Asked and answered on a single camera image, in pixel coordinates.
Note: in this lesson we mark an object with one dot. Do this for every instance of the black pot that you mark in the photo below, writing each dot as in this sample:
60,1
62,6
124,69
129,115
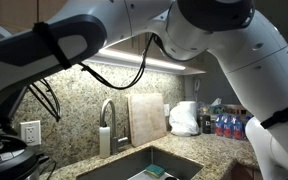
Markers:
7,163

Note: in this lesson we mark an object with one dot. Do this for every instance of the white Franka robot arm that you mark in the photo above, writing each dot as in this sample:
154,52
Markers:
257,73

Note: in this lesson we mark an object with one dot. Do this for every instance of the white soap dispenser bottle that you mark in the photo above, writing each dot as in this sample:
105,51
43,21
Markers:
104,143

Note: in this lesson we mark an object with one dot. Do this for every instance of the brushed steel kitchen faucet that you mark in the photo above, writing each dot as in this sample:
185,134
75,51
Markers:
105,106

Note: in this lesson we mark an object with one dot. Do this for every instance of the stainless steel sink basin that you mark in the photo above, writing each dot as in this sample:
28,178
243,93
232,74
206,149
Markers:
124,165

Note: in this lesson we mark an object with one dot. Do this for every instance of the white tray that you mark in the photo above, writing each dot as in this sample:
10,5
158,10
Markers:
140,176

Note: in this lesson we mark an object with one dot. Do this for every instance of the wooden cutting board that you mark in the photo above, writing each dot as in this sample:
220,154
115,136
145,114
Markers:
147,120

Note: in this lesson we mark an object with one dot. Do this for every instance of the green sponge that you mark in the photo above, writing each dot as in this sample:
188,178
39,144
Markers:
155,170

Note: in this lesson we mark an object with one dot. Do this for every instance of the under-cabinet light strip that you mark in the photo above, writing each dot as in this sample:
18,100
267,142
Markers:
150,62

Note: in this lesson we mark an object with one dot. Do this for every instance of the white plastic bag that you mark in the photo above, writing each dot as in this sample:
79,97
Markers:
184,125

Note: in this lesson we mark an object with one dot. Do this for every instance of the white paper towel roll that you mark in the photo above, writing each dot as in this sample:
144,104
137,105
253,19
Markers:
189,106

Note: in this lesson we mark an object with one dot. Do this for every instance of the black jar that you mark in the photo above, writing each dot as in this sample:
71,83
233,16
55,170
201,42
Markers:
205,125

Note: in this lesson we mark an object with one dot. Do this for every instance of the green tissue box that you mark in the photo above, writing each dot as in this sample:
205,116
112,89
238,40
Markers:
217,108

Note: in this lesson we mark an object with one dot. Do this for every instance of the pack of plastic bottles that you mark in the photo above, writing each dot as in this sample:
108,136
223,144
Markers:
229,126

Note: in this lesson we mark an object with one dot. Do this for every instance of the white double wall outlet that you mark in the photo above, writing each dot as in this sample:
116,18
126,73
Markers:
30,132

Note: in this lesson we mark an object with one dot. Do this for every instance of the brown wooden wall cabinets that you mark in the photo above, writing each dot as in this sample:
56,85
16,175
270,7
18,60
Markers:
17,8

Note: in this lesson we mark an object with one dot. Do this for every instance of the white wall outlet plate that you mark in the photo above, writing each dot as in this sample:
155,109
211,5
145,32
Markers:
166,110

